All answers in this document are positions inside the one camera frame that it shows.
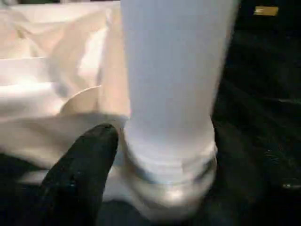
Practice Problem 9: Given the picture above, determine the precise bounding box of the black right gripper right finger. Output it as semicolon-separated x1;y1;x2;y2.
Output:
201;130;301;226

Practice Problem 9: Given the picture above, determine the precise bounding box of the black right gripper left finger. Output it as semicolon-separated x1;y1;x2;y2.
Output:
39;123;119;226

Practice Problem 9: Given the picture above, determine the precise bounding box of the white plastic table top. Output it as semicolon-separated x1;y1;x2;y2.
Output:
0;4;218;216

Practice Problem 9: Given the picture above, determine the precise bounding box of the white plastic table leg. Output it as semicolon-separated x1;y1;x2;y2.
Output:
121;0;241;185

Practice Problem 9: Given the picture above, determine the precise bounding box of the black work surface mat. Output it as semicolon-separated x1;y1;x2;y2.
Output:
0;28;301;226

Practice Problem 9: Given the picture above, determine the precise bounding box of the black backdrop cloth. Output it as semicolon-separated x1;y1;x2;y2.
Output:
235;0;301;33

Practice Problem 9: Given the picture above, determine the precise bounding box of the small yellow tag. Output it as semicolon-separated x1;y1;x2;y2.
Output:
253;6;279;17

